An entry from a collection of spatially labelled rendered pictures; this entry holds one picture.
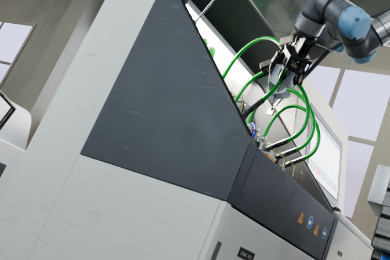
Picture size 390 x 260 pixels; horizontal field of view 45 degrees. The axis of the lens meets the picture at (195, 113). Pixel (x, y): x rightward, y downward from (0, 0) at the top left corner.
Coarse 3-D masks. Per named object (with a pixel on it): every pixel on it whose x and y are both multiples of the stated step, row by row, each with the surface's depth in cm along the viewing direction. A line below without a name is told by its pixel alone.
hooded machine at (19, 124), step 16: (0, 96) 454; (0, 112) 446; (16, 112) 463; (16, 128) 460; (0, 144) 438; (16, 144) 458; (0, 160) 440; (16, 160) 454; (0, 176) 443; (0, 192) 446
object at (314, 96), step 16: (304, 80) 205; (320, 96) 221; (288, 112) 197; (304, 112) 202; (320, 112) 219; (288, 128) 193; (336, 128) 237; (336, 240) 166; (352, 240) 179; (336, 256) 168; (352, 256) 181; (368, 256) 196
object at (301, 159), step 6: (282, 108) 185; (288, 108) 184; (300, 108) 181; (276, 114) 185; (270, 120) 185; (270, 126) 185; (318, 126) 173; (264, 132) 185; (318, 132) 172; (318, 138) 171; (318, 144) 170; (312, 150) 170; (306, 156) 170; (288, 162) 172; (294, 162) 171; (282, 168) 173
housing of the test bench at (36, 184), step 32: (128, 0) 171; (96, 32) 173; (128, 32) 162; (96, 64) 164; (64, 96) 166; (96, 96) 156; (64, 128) 157; (32, 160) 159; (64, 160) 150; (32, 192) 151; (0, 224) 153; (32, 224) 144; (0, 256) 146
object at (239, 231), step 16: (224, 224) 111; (240, 224) 116; (256, 224) 122; (224, 240) 112; (240, 240) 117; (256, 240) 123; (272, 240) 130; (224, 256) 113; (240, 256) 118; (256, 256) 124; (272, 256) 131; (288, 256) 139; (304, 256) 147
